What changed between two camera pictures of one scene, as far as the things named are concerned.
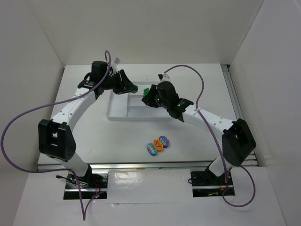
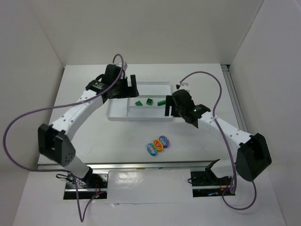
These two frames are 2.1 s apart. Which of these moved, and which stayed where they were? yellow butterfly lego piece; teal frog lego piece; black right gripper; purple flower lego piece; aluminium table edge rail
Moved: black right gripper
Stayed: yellow butterfly lego piece; aluminium table edge rail; purple flower lego piece; teal frog lego piece
